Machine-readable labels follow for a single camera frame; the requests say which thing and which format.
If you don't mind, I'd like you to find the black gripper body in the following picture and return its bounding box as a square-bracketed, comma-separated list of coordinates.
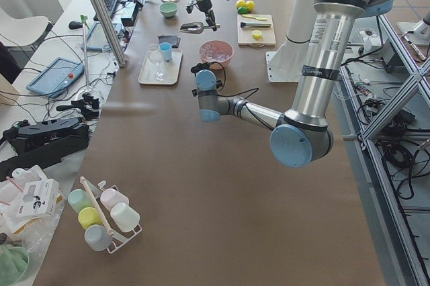
[198, 0, 214, 19]

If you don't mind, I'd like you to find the metal ice scoop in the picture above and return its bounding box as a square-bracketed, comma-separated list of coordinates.
[179, 22, 220, 34]

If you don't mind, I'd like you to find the clear ice cubes pile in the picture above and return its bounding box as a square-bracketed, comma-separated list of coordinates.
[200, 44, 231, 62]

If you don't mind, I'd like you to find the light blue cup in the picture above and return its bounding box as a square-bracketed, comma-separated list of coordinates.
[159, 42, 173, 62]

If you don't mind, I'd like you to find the pink pastel cup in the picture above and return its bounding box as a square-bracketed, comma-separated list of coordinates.
[100, 188, 129, 211]

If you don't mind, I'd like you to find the white pastel cup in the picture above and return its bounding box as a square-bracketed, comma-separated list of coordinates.
[110, 202, 140, 232]

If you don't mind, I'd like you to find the green pastel cup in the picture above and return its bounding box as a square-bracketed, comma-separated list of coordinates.
[67, 189, 93, 214]

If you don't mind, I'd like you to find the yellow pastel cup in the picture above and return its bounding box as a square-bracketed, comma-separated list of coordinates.
[78, 207, 103, 230]

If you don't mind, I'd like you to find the grey pastel cup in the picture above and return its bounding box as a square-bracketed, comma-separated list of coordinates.
[84, 224, 112, 252]

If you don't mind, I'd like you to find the yellow plastic knife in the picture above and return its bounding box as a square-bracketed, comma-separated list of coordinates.
[242, 14, 267, 21]

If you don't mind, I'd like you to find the green lime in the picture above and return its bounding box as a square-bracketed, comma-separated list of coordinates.
[237, 7, 249, 15]

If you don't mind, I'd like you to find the yellow lemon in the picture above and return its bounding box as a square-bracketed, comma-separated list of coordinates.
[236, 0, 246, 9]
[245, 0, 255, 11]

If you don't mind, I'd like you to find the pink bowl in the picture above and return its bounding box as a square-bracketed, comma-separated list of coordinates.
[199, 40, 234, 70]

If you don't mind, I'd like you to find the green bowl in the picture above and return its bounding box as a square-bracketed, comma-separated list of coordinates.
[159, 1, 177, 18]

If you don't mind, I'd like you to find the grey folded cloth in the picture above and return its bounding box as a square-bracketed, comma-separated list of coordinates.
[158, 35, 181, 48]

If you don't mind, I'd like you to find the wooden cutting board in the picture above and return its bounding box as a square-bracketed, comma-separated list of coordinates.
[237, 14, 276, 46]

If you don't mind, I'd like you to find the half lemon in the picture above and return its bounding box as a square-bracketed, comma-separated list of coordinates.
[253, 30, 262, 39]

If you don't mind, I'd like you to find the cream serving tray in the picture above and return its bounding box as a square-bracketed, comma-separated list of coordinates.
[138, 48, 183, 85]

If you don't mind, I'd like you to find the clear wine glass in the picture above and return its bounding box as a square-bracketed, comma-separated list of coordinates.
[148, 44, 166, 81]

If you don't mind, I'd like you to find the black keyboard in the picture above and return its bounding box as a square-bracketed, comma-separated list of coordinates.
[93, 0, 123, 21]

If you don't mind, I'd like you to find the blue teach pendant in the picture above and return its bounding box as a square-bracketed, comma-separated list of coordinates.
[26, 58, 84, 98]
[86, 21, 109, 52]

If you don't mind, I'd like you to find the black computer mouse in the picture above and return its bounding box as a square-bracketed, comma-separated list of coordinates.
[68, 21, 83, 30]

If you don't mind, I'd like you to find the white chair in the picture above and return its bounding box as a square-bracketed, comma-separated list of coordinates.
[1, 8, 54, 51]

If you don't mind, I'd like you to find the white product box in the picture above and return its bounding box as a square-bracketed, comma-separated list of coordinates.
[17, 179, 59, 218]

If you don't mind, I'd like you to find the steel black-handled tool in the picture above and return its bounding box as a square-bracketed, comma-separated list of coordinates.
[240, 21, 271, 29]

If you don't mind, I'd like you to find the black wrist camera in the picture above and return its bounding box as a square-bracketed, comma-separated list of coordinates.
[190, 61, 225, 75]

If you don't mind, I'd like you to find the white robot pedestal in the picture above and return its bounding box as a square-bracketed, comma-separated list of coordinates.
[266, 0, 316, 83]

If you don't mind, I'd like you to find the aluminium frame post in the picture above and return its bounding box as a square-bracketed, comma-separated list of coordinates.
[90, 0, 127, 67]

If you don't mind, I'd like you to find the wooden rack handle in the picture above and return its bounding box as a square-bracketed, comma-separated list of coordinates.
[79, 176, 114, 236]

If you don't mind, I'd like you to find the white wire cup rack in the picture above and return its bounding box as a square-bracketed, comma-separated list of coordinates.
[87, 179, 142, 254]

